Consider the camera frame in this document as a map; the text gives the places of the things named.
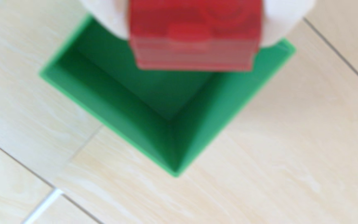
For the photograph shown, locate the green open box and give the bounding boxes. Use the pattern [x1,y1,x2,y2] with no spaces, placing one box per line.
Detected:
[39,14,297,178]

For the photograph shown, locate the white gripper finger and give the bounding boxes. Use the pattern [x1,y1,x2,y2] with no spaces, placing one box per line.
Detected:
[79,0,130,40]
[261,0,317,48]

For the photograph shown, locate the red rectangular block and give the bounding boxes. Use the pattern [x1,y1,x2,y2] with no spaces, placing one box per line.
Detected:
[129,0,263,72]

